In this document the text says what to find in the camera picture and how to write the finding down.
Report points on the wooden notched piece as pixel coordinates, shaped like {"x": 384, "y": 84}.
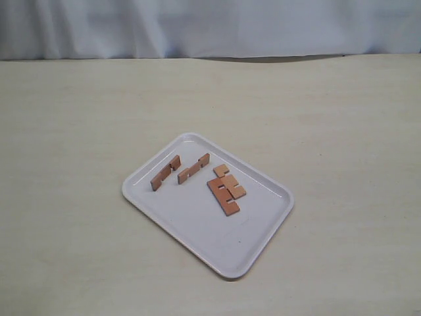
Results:
{"x": 189, "y": 172}
{"x": 223, "y": 196}
{"x": 229, "y": 181}
{"x": 173, "y": 165}

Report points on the white plastic tray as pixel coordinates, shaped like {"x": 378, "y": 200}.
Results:
{"x": 191, "y": 214}

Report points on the white backdrop curtain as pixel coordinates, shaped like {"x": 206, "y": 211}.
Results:
{"x": 201, "y": 29}

